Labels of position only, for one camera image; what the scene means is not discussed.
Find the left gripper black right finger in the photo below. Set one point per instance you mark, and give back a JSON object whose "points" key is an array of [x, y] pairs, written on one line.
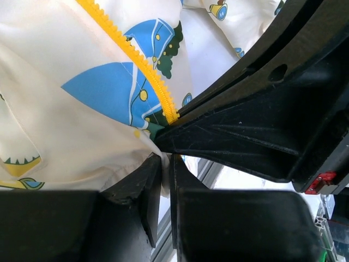
{"points": [[258, 225]]}

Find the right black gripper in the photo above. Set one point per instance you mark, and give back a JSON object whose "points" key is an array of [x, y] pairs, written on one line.
{"points": [[338, 109]]}

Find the aluminium front rail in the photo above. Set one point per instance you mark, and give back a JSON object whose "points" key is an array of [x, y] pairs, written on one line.
{"points": [[180, 229]]}

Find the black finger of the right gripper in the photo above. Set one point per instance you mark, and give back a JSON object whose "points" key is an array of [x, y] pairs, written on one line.
{"points": [[297, 19], [266, 135]]}

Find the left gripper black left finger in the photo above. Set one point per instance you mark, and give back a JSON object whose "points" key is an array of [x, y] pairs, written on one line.
{"points": [[118, 224]]}

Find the yellow cream printed kids jacket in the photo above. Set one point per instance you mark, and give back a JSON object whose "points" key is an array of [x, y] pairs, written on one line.
{"points": [[86, 85]]}

